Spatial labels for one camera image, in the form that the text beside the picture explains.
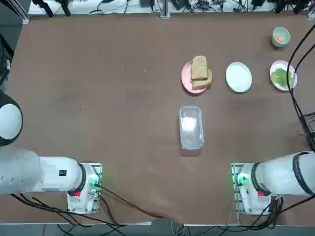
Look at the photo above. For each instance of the black stand leg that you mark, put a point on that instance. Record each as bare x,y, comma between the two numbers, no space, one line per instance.
46,7
66,8

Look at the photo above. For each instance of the red and black power strip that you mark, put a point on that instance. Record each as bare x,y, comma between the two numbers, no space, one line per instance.
202,5

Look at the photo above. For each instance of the pale round plate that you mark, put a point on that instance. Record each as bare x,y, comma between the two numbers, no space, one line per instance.
276,66

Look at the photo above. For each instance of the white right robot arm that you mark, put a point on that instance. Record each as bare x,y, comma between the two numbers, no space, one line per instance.
275,174

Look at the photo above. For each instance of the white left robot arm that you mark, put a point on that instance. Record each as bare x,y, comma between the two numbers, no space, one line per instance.
24,172

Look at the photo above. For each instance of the aluminium camera post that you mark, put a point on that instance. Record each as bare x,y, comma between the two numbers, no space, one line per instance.
165,9

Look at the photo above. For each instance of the white round plate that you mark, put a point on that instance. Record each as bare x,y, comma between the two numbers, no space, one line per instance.
238,77

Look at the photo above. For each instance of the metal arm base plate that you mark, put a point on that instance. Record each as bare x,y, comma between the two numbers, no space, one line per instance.
235,169
98,167

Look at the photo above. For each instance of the aluminium corner bracket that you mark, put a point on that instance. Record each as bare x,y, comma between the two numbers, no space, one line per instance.
26,18

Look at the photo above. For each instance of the clear plastic container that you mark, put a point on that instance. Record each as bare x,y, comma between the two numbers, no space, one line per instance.
191,127

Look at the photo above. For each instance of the green ceramic bowl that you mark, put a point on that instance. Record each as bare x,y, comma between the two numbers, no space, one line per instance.
285,33

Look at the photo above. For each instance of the brown bread slice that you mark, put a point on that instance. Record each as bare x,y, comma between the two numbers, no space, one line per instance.
208,83
199,67

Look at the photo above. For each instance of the pink round plate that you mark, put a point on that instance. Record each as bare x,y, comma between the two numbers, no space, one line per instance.
187,81

